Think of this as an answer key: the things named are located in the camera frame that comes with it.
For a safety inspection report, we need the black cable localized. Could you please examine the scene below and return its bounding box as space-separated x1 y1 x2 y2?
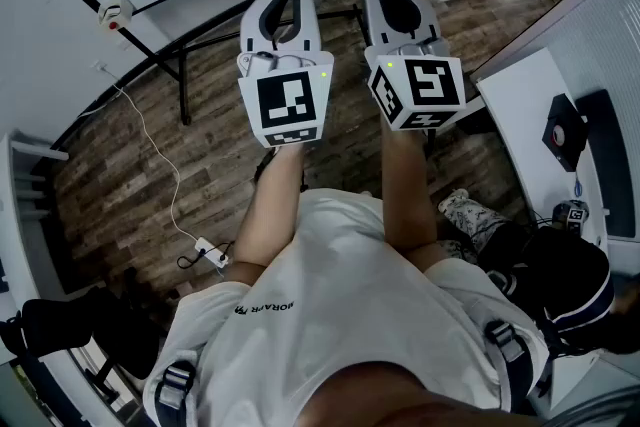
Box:
176 241 234 271

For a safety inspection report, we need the grey harness strap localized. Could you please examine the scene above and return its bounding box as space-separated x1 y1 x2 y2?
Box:
153 357 201 427
482 318 534 416

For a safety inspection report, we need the white box with red button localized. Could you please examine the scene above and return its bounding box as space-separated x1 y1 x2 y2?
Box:
97 0 134 32

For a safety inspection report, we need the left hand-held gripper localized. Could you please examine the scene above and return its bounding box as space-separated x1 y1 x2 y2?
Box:
236 0 335 149

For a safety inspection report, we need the white cable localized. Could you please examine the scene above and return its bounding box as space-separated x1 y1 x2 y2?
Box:
74 59 201 244

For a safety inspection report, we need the person's chin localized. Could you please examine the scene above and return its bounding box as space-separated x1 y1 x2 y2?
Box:
294 359 541 427

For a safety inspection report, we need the white t-shirt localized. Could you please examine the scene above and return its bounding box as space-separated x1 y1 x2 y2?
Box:
142 188 549 427

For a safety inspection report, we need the black whiteboard stand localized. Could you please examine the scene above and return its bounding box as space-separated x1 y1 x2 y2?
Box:
117 2 369 126

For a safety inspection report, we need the black office chair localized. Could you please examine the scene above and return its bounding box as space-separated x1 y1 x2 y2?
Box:
0 267 166 399

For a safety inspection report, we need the white power strip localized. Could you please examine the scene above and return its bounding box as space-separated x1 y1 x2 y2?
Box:
194 237 231 269

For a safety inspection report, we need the white shelf unit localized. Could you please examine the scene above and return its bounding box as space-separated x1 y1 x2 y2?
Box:
0 130 71 296

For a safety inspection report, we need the person's right forearm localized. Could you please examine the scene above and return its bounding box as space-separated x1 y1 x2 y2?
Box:
380 127 439 252

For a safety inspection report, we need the black box device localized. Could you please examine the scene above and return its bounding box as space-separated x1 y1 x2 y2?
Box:
542 93 589 173

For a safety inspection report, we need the spare hand-held gripper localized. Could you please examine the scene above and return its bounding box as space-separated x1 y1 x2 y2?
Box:
552 199 611 234

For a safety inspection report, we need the small white module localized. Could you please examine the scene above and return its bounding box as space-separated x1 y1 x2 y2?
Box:
243 51 278 77

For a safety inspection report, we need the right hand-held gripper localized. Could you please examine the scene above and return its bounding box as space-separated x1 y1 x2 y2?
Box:
361 0 468 133

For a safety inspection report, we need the white desk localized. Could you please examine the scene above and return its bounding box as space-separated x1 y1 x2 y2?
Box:
474 47 615 247

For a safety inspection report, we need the dark blue mat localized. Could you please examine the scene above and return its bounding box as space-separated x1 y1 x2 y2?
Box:
574 88 637 239

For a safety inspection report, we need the person's left forearm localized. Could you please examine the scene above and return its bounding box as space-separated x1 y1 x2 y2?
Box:
232 143 307 269

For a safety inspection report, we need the black backpack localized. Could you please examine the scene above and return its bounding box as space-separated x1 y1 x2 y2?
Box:
479 224 617 357

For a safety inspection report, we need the person's right leg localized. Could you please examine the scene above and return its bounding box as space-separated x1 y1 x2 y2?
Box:
437 188 512 257

